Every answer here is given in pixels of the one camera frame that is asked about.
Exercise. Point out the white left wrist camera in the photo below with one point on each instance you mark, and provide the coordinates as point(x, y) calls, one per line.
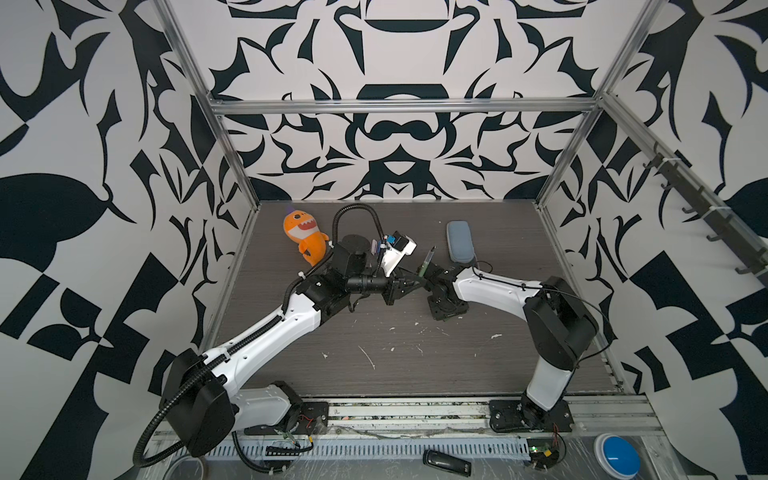
point(396, 247)

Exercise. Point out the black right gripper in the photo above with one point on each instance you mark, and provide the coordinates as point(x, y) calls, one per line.
point(456, 310)

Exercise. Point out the orange shark plush toy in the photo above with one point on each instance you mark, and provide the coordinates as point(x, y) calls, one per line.
point(302, 228)

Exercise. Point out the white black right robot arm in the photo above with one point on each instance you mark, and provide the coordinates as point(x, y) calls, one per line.
point(561, 326)

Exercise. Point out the grey slotted cable duct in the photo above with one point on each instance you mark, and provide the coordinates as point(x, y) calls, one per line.
point(509, 448)

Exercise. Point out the thin dark green pen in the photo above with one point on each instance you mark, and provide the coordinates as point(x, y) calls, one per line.
point(426, 262)

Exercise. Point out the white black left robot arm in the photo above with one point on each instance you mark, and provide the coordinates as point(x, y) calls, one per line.
point(202, 403)

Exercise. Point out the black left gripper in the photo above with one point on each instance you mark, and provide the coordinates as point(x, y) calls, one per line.
point(394, 289)

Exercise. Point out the black remote device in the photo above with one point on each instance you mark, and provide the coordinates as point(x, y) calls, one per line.
point(447, 463)

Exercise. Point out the light blue pencil case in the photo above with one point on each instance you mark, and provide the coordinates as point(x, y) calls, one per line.
point(460, 243)

